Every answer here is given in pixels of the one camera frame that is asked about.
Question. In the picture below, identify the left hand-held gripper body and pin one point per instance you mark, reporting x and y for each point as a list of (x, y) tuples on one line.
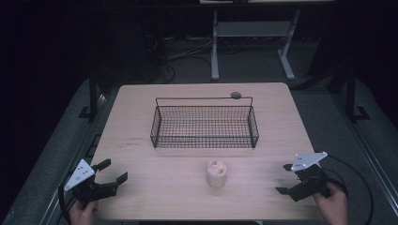
[(86, 184)]

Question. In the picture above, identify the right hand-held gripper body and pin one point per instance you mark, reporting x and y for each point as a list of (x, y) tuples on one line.
[(308, 178)]

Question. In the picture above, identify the beige lotus root piece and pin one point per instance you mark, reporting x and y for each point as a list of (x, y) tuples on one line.
[(216, 174)]

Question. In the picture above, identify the person's left hand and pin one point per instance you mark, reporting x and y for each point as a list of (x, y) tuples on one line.
[(82, 215)]

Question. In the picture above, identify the person's right hand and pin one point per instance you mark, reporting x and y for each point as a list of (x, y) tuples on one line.
[(333, 206)]

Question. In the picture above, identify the black metal stand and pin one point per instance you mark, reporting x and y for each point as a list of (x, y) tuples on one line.
[(92, 97), (352, 97)]

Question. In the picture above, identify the grey round disc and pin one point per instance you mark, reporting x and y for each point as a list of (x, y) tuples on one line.
[(235, 95)]

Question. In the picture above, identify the white metal desk frame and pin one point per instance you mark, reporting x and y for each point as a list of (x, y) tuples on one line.
[(253, 40)]

